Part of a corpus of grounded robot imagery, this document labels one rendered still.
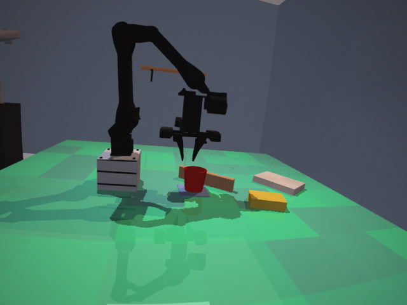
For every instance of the yellow rectangular block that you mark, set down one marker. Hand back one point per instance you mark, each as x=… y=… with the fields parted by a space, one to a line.
x=266 y=200

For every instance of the beige flat rectangular slab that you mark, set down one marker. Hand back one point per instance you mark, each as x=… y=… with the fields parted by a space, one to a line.
x=278 y=182

